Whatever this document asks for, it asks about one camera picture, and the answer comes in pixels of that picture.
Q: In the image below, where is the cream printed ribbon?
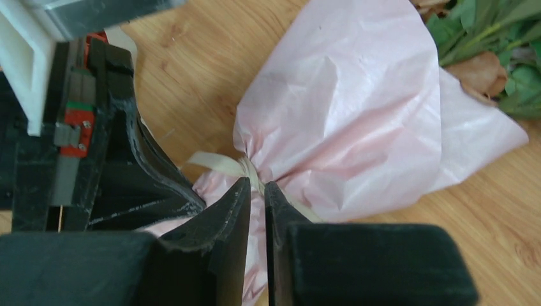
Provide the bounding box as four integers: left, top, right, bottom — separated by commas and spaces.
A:
186, 151, 323, 222

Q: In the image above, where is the pink flower bouquet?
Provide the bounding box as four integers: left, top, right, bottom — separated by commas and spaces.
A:
129, 1, 540, 305

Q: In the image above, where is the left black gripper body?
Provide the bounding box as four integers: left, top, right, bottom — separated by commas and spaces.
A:
1, 40, 110, 231

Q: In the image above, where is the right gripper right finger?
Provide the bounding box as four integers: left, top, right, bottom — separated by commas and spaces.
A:
265, 182, 480, 305

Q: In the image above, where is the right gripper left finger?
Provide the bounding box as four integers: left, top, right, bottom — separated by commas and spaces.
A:
1, 177, 251, 305

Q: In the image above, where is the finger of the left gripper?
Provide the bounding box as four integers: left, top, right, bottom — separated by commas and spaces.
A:
63, 38, 205, 231

